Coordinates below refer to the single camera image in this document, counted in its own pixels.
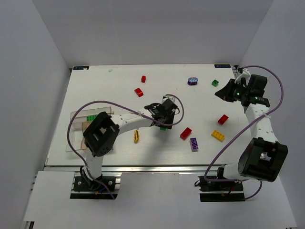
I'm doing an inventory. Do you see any small green lego brick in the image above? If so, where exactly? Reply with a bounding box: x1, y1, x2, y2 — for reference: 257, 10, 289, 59
212, 80, 219, 87

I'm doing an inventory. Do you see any yellow arch lego piece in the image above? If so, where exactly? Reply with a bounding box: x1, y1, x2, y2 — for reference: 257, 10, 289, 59
133, 129, 140, 143

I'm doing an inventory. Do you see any yellow two-by-three lego brick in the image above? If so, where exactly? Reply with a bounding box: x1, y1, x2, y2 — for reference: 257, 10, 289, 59
211, 130, 225, 142

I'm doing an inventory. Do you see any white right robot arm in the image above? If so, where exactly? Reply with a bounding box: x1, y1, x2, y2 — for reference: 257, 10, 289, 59
215, 67, 288, 182

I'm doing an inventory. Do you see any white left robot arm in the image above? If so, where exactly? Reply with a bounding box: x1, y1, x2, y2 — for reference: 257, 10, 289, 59
81, 96, 180, 184

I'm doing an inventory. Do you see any red two-by-two lego brick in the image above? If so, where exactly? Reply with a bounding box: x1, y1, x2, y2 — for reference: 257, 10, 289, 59
180, 127, 192, 140

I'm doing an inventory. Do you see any right blue table label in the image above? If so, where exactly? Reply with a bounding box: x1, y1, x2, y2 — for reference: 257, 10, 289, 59
214, 64, 231, 68

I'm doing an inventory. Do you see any blue table label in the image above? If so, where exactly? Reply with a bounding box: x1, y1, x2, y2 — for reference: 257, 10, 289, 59
72, 66, 89, 71
214, 64, 231, 68

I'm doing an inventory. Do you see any red sloped lego brick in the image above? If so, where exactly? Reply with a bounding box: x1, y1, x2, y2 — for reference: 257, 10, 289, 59
134, 88, 143, 97

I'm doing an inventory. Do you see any small red lego piece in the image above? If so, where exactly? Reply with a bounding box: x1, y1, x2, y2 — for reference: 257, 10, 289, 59
141, 75, 146, 83

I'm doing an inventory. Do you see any purple round lego piece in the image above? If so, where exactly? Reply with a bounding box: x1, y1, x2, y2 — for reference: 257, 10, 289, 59
187, 77, 198, 86

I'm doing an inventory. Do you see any purple lego brick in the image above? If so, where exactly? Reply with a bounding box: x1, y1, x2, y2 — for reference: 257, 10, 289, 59
190, 137, 199, 152

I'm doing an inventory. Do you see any green two-by-four lego plate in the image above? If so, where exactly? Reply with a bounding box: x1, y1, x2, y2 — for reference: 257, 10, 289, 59
86, 114, 97, 122

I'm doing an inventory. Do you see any clear smoky long container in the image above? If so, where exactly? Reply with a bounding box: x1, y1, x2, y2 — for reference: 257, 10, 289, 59
72, 106, 114, 125

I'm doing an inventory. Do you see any amber clear container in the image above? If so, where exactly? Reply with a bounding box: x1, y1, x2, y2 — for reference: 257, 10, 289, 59
81, 121, 91, 150

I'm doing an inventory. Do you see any clear colourless container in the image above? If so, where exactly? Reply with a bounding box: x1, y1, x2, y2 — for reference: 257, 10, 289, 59
70, 123, 83, 153

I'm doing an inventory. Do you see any left blue table label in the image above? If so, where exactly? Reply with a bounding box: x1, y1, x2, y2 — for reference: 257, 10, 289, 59
72, 66, 89, 71

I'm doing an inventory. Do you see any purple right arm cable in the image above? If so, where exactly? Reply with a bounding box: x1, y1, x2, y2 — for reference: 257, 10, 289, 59
203, 65, 285, 200

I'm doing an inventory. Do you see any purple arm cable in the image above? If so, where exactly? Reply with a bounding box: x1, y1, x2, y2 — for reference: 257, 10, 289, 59
203, 65, 285, 200
67, 93, 184, 199

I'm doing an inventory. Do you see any aluminium table front rail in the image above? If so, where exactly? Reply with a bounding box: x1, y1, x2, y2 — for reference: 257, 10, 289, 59
43, 166, 208, 173

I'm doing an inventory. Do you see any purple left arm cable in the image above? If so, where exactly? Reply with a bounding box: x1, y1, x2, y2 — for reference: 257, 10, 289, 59
67, 93, 184, 199

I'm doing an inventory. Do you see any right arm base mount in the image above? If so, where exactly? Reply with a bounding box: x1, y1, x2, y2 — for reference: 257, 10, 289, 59
194, 167, 245, 202

